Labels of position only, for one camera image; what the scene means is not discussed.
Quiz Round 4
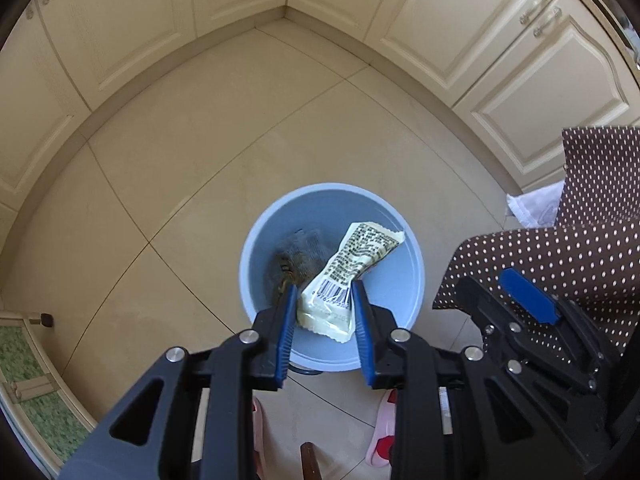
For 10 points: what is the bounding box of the wooden chair leg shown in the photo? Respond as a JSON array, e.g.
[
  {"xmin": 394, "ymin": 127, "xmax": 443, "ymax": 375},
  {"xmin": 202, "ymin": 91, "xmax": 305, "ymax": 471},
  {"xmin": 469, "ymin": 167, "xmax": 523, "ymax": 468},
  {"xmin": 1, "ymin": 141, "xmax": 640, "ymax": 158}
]
[{"xmin": 300, "ymin": 441, "xmax": 323, "ymax": 480}]

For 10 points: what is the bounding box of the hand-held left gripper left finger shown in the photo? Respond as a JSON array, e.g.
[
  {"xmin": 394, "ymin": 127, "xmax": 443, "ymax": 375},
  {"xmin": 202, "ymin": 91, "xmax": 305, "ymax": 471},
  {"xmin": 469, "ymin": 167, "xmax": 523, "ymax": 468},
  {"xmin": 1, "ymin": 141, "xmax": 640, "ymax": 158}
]
[{"xmin": 57, "ymin": 285, "xmax": 299, "ymax": 480}]

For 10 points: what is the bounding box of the pink slipper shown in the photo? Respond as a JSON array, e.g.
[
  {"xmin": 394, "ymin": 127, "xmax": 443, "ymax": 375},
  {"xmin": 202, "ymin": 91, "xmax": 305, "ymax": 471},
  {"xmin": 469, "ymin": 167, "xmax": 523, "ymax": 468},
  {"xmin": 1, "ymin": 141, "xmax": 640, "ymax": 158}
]
[
  {"xmin": 365, "ymin": 387, "xmax": 401, "ymax": 468},
  {"xmin": 251, "ymin": 395, "xmax": 266, "ymax": 480}
]

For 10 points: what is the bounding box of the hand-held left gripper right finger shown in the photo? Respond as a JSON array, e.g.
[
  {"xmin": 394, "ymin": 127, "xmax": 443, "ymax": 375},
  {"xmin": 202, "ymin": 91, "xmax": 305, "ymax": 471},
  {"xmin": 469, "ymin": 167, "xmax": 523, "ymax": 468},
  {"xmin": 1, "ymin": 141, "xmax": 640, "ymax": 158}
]
[{"xmin": 351, "ymin": 280, "xmax": 596, "ymax": 480}]

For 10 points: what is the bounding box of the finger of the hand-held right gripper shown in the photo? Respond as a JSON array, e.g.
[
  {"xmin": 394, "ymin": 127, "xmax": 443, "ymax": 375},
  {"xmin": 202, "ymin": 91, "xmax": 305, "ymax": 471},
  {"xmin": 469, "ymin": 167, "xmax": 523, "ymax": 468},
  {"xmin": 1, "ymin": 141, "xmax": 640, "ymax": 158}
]
[
  {"xmin": 456, "ymin": 276, "xmax": 608, "ymax": 393},
  {"xmin": 500, "ymin": 268, "xmax": 621, "ymax": 361}
]

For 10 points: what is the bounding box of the dark countertop edge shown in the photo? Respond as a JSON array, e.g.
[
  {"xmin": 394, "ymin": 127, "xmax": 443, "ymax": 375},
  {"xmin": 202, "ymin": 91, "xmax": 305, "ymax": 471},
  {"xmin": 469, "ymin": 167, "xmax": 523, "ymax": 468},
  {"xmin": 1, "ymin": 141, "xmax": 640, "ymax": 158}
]
[{"xmin": 565, "ymin": 0, "xmax": 640, "ymax": 68}]

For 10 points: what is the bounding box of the brown polka dot cloth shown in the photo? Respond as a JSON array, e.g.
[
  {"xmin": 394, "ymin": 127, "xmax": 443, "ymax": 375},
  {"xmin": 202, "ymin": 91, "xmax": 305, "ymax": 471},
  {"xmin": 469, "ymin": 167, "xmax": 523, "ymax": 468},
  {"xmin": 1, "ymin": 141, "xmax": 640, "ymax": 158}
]
[{"xmin": 432, "ymin": 126, "xmax": 640, "ymax": 366}]

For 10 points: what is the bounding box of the cream snack wrapper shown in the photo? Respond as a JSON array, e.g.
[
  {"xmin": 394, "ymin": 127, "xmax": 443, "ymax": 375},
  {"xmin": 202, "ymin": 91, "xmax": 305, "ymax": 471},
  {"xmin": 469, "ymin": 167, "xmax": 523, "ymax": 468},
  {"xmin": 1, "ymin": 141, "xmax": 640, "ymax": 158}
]
[{"xmin": 296, "ymin": 221, "xmax": 406, "ymax": 345}]

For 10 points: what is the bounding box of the grey crumpled wrapper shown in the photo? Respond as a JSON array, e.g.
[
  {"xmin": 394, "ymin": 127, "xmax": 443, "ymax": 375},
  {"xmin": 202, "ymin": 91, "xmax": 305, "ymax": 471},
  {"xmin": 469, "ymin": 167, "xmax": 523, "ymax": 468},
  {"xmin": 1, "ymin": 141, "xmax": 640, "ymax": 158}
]
[{"xmin": 272, "ymin": 227, "xmax": 333, "ymax": 306}]

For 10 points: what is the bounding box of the white lace cloth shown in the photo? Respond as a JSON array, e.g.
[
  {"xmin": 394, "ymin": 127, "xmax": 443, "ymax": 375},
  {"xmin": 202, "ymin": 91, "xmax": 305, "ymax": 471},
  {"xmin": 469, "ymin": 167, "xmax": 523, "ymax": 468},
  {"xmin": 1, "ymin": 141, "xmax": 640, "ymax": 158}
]
[{"xmin": 506, "ymin": 180, "xmax": 565, "ymax": 231}]

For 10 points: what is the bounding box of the blue plastic bin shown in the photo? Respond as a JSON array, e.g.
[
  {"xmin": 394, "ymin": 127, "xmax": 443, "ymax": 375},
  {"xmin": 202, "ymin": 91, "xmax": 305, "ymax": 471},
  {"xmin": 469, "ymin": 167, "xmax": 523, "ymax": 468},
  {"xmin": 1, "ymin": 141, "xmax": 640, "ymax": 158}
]
[{"xmin": 239, "ymin": 183, "xmax": 426, "ymax": 373}]

